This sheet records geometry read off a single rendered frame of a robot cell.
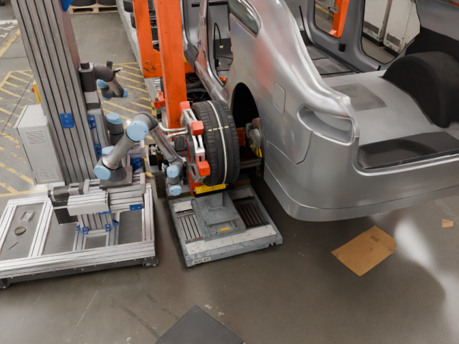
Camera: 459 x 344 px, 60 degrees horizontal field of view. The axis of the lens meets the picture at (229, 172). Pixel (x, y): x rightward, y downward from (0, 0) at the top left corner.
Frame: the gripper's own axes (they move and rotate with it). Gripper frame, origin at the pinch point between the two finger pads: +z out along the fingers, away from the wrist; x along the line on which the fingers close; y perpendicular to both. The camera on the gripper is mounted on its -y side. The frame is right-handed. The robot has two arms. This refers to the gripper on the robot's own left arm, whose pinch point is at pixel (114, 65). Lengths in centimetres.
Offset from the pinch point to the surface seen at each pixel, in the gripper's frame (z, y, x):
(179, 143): -90, 13, 73
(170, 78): -33, -11, 55
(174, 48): -31, -34, 56
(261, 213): -49, 102, 148
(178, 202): -43, 108, 69
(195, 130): -89, 0, 83
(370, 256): -96, 92, 236
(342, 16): 246, -16, 241
